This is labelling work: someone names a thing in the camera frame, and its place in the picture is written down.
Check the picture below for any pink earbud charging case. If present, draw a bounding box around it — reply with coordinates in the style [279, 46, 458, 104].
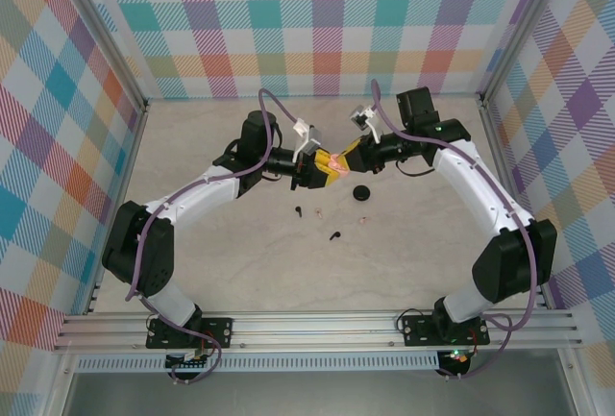
[327, 150, 353, 178]

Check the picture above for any grey metal panel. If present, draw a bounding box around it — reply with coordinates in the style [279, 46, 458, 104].
[61, 371, 578, 416]

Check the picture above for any small controller circuit board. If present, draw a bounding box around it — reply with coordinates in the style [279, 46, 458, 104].
[439, 347, 475, 379]
[164, 348, 215, 372]

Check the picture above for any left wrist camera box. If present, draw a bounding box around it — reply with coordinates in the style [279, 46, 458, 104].
[290, 117, 324, 157]

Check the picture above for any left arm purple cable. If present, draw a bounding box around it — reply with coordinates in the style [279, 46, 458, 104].
[124, 87, 298, 384]

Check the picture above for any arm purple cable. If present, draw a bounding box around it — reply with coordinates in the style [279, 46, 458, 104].
[124, 87, 298, 384]
[372, 79, 538, 382]

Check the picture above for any aluminium frame floor rail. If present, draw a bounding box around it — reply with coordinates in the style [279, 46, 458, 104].
[479, 98, 553, 311]
[82, 101, 151, 316]

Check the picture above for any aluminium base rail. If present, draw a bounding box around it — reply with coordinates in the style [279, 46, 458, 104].
[51, 310, 583, 354]

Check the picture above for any aluminium frame post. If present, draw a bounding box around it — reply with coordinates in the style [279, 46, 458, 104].
[55, 0, 150, 112]
[478, 0, 569, 109]

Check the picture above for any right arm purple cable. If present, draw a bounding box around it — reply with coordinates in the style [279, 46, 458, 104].
[372, 79, 538, 382]

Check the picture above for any white slotted cable duct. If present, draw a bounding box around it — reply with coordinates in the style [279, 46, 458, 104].
[75, 352, 442, 375]

